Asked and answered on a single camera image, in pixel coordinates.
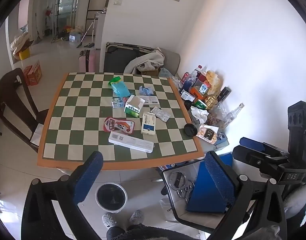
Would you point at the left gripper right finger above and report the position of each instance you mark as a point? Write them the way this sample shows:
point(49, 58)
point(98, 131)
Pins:
point(263, 200)

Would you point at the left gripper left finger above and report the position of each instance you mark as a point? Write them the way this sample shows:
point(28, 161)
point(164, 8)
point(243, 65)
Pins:
point(39, 220)

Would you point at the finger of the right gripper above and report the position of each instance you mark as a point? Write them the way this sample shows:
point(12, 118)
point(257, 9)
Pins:
point(247, 154)
point(262, 147)

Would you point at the silver foil blister pack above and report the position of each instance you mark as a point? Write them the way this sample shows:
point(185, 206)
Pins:
point(162, 115)

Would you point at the white blue medicine box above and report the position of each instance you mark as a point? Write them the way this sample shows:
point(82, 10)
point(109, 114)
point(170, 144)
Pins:
point(148, 124)

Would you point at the red white snack wrapper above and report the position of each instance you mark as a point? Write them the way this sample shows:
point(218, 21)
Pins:
point(112, 124)

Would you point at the long white carton box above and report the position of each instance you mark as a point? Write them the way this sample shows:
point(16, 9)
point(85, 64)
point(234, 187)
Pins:
point(131, 142)

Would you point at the light blue wrapper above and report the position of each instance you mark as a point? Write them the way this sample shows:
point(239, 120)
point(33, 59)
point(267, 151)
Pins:
point(146, 91)

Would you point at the green white box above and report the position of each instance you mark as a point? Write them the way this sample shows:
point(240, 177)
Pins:
point(133, 106)

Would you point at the small blue white box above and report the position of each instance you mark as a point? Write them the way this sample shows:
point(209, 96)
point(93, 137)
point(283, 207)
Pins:
point(118, 102)

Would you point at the teal green snack bag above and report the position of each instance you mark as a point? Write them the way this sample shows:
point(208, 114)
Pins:
point(118, 87)

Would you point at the white round trash bin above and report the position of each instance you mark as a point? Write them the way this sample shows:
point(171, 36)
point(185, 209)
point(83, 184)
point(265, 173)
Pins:
point(111, 197)

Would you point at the clear glass bottle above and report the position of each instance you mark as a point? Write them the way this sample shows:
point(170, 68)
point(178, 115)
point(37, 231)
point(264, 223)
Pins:
point(231, 116)

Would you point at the blue foam cushion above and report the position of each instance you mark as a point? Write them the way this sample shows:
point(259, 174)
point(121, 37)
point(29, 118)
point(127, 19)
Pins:
point(213, 191)

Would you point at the orange snack packet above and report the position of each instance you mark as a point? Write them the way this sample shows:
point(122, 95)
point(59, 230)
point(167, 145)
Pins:
point(207, 133)

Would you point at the black framed chair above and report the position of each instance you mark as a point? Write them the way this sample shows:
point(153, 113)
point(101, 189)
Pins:
point(206, 222)

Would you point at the left grey slipper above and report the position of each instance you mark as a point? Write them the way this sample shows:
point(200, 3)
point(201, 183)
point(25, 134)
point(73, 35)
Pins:
point(109, 220)

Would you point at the grey slipper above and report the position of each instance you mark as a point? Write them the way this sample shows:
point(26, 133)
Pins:
point(137, 218)
point(109, 220)

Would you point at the black round lid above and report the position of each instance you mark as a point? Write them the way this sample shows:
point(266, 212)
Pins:
point(190, 130)

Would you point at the white printed leaflet box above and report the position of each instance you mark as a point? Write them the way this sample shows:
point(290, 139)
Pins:
point(187, 96)

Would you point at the right grey slipper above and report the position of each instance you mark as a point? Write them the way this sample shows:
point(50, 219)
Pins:
point(137, 218)

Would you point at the white smiley plastic bag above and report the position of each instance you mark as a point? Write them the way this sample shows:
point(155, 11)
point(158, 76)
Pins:
point(167, 210)

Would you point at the dark wooden chair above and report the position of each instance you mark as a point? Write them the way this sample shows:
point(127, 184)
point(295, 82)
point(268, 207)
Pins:
point(10, 98)

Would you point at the white crumpled cloth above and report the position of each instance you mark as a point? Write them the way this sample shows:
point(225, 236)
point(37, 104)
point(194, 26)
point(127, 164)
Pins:
point(147, 62)

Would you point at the orange cardboard box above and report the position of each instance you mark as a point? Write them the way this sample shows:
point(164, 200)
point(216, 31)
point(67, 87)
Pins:
point(33, 74)

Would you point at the yellow bin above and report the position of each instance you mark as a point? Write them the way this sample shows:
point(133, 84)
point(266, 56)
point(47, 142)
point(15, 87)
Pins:
point(24, 54)

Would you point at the pink suitcase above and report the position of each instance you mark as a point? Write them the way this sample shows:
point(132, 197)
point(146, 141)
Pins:
point(89, 61)

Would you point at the dark folding bed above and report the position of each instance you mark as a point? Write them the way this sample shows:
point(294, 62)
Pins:
point(118, 55)

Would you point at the silver metal ring plates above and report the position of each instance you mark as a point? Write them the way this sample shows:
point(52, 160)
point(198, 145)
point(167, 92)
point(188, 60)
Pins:
point(181, 184)

